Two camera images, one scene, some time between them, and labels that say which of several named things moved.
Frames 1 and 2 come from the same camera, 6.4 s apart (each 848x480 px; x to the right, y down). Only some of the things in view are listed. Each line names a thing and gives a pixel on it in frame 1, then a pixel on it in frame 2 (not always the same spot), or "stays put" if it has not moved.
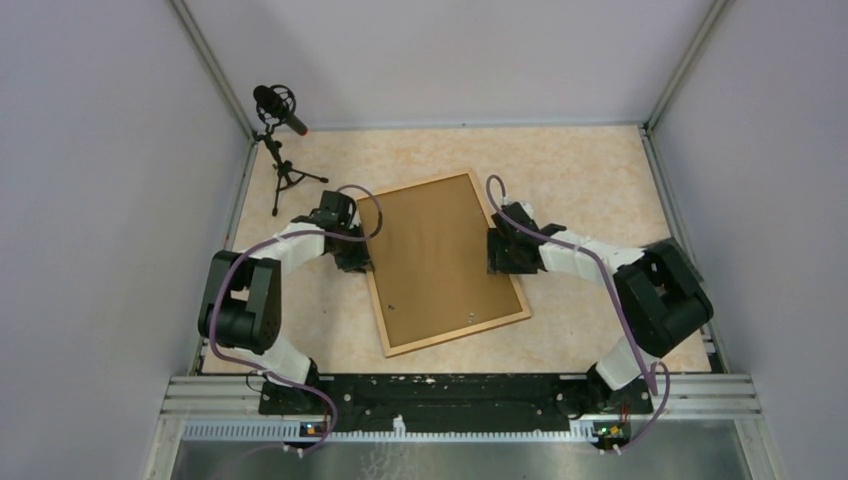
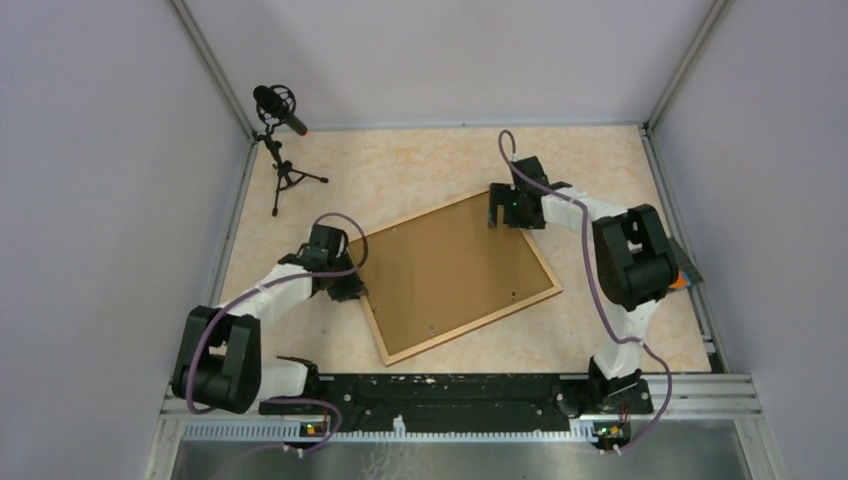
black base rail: [454, 402] stays put
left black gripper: [361, 261] -> [354, 289]
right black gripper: [495, 259] -> [499, 196]
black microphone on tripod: [275, 105] stays put
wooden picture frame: [389, 352] -> [443, 273]
